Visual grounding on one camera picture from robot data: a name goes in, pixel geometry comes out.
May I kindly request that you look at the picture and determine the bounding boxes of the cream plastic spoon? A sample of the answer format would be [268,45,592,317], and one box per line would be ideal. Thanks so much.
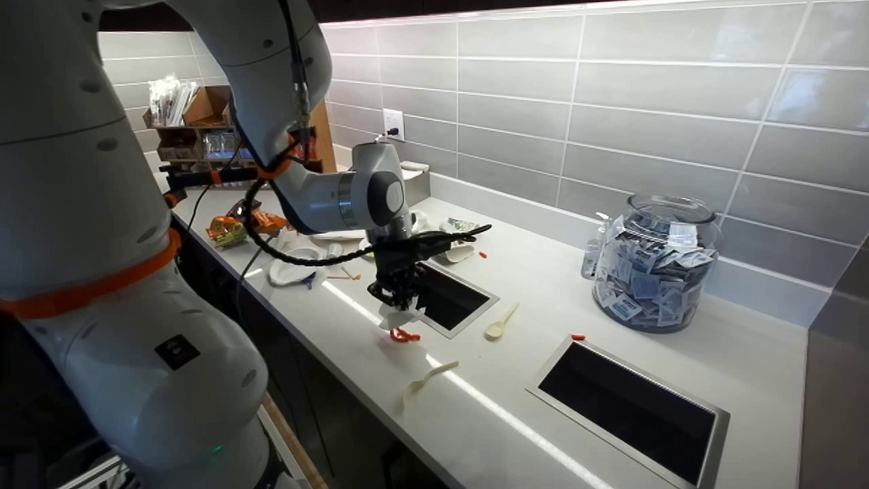
[484,298,524,346]

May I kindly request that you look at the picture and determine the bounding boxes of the steel-framed table hole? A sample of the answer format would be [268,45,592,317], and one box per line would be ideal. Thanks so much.
[378,259,501,339]
[526,336,733,489]

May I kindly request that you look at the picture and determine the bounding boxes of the white plastic bag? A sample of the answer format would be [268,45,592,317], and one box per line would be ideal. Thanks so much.
[146,74,199,130]

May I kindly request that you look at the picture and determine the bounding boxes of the steel napkin dispenser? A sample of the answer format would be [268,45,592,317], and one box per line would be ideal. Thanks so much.
[401,161,434,210]

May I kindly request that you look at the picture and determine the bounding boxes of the cream plastic fork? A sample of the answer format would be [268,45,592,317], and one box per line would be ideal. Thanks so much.
[406,359,463,397]

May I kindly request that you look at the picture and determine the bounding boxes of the white wall outlet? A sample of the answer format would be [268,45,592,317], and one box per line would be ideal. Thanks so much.
[380,105,407,143]

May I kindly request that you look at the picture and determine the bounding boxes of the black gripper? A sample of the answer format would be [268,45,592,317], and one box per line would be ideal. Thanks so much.
[365,236,429,314]

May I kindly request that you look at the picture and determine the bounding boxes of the dark storage shelf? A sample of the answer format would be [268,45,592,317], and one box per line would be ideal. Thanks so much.
[152,120,267,196]

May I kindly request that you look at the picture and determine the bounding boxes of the white plate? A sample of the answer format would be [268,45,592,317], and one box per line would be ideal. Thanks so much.
[267,255,321,290]

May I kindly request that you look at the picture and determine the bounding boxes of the glass jar of packets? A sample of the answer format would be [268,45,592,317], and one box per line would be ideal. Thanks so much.
[592,189,726,335]

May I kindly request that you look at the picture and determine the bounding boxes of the orange green food item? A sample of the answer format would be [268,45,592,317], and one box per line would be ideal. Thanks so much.
[205,207,290,253]

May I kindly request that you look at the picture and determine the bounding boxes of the brown cardboard box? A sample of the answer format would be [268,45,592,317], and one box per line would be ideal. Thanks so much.
[184,85,237,130]

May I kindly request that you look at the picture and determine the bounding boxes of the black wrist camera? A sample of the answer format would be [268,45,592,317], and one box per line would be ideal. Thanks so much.
[411,222,497,255]

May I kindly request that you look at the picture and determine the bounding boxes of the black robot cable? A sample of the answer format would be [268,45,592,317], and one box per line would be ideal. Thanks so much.
[240,174,378,272]

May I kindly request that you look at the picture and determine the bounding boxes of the red twisted rubber band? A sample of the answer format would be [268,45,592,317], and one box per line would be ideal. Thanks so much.
[389,323,425,347]

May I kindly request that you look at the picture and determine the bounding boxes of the wooden box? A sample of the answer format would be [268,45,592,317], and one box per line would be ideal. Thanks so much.
[311,101,340,174]

